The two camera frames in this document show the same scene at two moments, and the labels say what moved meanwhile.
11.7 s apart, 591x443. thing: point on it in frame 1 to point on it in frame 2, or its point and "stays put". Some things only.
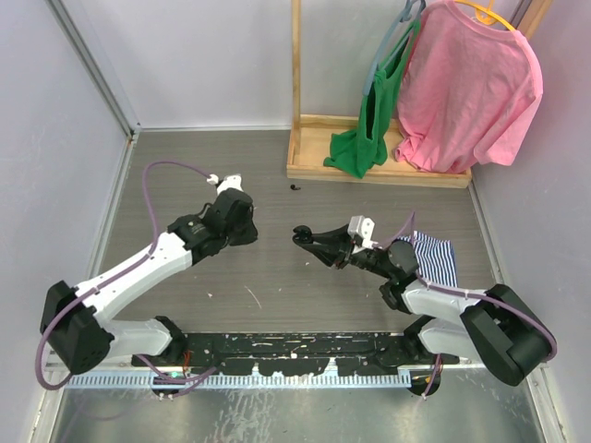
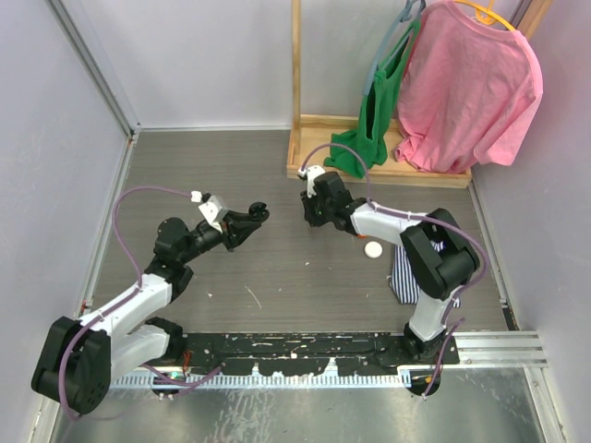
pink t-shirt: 467,89 stays put
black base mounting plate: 298,353 stays put
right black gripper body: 367,258 to 319,212
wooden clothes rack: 315,138 stays put
